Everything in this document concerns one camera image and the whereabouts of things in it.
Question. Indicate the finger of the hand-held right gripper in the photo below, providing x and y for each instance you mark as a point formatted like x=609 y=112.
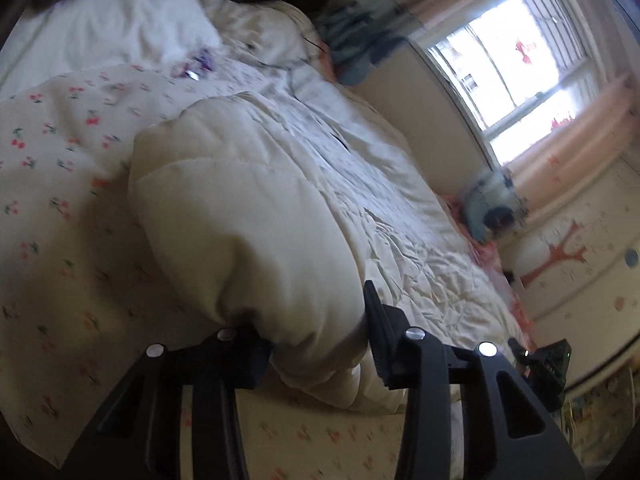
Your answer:
x=519 y=352

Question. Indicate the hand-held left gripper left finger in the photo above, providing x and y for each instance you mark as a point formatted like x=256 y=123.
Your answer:
x=252 y=362

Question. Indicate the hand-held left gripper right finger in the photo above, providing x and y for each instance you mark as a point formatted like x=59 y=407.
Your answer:
x=382 y=340

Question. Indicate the colourful play mat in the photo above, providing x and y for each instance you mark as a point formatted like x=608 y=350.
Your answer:
x=600 y=420

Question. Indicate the pink blanket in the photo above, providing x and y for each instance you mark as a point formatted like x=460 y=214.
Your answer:
x=487 y=255

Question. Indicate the pink curtain with blue hem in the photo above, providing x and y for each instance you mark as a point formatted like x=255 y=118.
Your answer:
x=365 y=25
x=565 y=145

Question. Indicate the floral print bed sheet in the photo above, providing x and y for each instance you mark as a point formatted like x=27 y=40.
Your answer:
x=50 y=210

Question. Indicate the window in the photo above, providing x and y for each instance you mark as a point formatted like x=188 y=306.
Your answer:
x=510 y=60

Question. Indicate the shiny purple hair accessory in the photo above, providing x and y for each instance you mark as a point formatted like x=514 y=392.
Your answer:
x=197 y=65

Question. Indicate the white duvet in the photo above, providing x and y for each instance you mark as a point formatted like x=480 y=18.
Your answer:
x=260 y=35

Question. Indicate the white fluffy blanket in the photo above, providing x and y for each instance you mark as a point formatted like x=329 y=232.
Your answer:
x=100 y=30

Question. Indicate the pink tree wall sticker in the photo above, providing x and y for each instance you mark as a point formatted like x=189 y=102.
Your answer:
x=560 y=255

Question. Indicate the round blue wall sticker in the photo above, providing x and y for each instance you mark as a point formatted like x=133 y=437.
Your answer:
x=632 y=257

